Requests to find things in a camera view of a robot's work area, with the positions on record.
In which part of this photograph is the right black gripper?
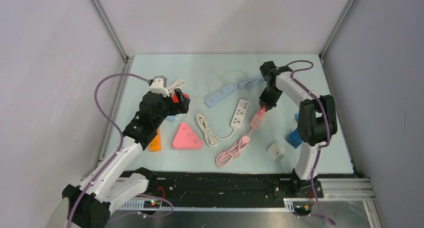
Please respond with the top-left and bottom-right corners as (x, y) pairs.
(258, 86), (283, 111)

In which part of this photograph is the red cube socket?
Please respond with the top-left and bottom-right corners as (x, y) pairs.
(171, 92), (190, 104)

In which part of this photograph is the dark blue cube socket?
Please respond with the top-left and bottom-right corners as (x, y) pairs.
(286, 128), (303, 149)

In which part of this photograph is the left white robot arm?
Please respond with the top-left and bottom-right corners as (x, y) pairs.
(62, 89), (191, 228)

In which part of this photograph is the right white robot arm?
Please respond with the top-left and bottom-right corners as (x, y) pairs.
(259, 61), (338, 197)

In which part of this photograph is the white plug adapter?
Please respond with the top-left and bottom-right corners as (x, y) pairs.
(267, 143), (284, 160)

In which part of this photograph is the light blue table mat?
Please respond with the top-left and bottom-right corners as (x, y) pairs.
(102, 53), (355, 175)

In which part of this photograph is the small light blue charger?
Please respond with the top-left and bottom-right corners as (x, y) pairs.
(166, 115), (180, 122)

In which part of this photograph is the light blue power strip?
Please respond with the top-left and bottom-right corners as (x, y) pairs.
(204, 84), (236, 108)

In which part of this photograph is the white power strip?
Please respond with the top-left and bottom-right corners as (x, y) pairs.
(230, 99), (249, 129)

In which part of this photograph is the pink triangular power strip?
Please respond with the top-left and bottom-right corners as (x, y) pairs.
(172, 122), (204, 150)

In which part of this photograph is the orange power strip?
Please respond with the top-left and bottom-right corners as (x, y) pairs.
(148, 129), (162, 152)

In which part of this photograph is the white orange strip cable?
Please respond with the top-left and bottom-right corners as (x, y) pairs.
(164, 79), (188, 95)

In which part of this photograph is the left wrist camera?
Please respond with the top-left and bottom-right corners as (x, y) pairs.
(149, 76), (170, 97)

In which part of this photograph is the white coiled cable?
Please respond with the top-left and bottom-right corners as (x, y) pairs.
(196, 113), (237, 148)

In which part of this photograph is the pink coiled cable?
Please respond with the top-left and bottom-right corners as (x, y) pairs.
(215, 127), (256, 168)

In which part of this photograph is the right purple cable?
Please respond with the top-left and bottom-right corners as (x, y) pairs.
(286, 60), (336, 227)

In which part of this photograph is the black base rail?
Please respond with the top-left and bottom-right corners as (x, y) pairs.
(125, 171), (325, 209)

